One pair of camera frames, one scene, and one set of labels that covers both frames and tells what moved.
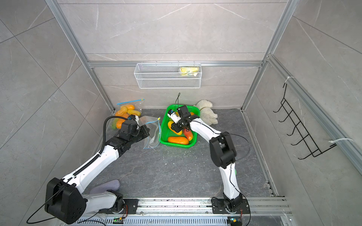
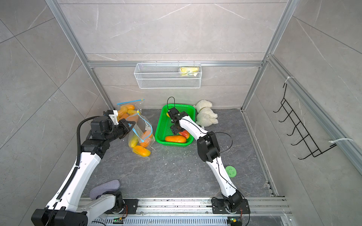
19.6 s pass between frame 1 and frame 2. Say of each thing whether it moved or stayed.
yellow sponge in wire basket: stayed
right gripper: stayed
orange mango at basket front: stayed
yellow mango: moved
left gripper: moved
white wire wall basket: stayed
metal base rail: stayed
